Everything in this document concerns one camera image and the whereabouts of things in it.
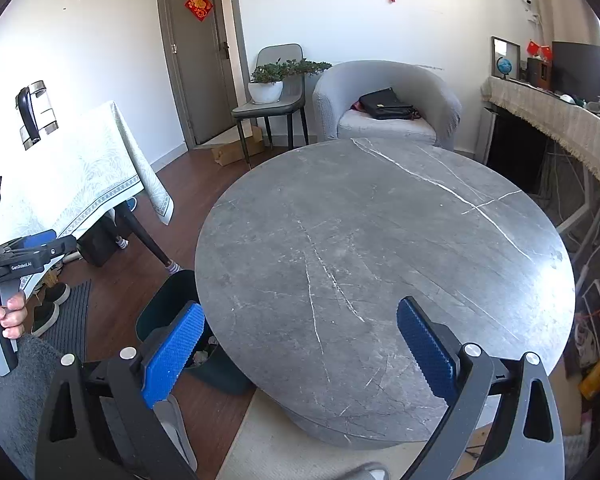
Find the small red flags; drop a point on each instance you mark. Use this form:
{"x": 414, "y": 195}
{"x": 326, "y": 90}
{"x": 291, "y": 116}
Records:
{"x": 540, "y": 50}

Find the brown cardboard box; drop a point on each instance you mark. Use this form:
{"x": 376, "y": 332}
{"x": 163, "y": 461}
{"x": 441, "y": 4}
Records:
{"x": 230, "y": 152}

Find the grey door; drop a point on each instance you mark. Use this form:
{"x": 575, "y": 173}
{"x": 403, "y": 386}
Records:
{"x": 200, "y": 70}

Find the pale green patterned tablecloth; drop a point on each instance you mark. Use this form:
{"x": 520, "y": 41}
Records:
{"x": 80, "y": 170}

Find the white desk frame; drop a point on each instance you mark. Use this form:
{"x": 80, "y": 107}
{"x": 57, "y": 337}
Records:
{"x": 580, "y": 220}

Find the beige fringed desk cloth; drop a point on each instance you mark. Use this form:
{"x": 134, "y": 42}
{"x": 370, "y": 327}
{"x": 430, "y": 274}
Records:
{"x": 555, "y": 120}

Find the red diamond door decoration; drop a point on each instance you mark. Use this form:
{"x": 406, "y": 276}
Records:
{"x": 199, "y": 6}

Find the dark green trash bin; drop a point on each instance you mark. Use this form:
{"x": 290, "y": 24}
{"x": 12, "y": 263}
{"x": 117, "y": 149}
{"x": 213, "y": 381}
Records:
{"x": 165, "y": 300}

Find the grey dining chair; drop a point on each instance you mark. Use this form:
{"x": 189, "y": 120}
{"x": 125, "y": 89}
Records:
{"x": 280, "y": 55}

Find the grey armchair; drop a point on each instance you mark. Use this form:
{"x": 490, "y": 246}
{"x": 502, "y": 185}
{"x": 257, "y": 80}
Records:
{"x": 430, "y": 95}

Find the dark ribbed floor mat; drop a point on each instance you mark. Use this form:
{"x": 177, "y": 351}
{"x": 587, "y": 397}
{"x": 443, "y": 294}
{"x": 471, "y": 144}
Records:
{"x": 72, "y": 325}

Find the black cabinet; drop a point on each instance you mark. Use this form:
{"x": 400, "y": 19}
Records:
{"x": 512, "y": 150}

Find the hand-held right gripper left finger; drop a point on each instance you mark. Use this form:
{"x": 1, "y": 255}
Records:
{"x": 172, "y": 355}

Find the black bag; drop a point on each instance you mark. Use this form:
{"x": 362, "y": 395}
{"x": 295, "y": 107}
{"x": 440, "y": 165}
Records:
{"x": 385, "y": 105}

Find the black monitor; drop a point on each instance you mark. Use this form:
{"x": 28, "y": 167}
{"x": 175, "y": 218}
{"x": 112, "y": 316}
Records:
{"x": 580, "y": 70}

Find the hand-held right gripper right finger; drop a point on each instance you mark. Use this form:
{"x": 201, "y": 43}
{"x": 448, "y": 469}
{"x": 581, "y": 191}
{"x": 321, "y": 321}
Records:
{"x": 425, "y": 345}

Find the dark shoe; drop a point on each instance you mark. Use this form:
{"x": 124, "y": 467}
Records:
{"x": 45, "y": 320}
{"x": 56, "y": 294}

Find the black and silver kettle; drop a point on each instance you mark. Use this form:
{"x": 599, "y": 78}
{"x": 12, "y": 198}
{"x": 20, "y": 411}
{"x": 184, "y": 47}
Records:
{"x": 30, "y": 110}

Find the potted plant white pot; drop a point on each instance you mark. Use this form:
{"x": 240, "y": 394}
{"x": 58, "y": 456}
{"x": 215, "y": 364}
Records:
{"x": 265, "y": 92}

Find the person's left hand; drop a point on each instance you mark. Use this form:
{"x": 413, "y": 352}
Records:
{"x": 15, "y": 317}

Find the black box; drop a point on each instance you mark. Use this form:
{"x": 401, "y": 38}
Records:
{"x": 97, "y": 245}

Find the person's grey clothing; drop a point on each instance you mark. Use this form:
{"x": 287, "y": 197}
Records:
{"x": 25, "y": 410}

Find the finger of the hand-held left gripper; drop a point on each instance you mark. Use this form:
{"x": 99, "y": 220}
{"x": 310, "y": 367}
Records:
{"x": 40, "y": 239}
{"x": 60, "y": 249}

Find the dark wooden table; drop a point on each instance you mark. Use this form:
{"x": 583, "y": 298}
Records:
{"x": 145, "y": 240}

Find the brown wooden box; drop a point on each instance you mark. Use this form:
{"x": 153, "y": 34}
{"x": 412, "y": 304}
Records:
{"x": 539, "y": 75}

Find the small globe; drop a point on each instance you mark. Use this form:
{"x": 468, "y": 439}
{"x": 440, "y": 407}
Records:
{"x": 504, "y": 67}

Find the framed picture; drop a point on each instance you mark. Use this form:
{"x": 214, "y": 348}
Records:
{"x": 512, "y": 50}

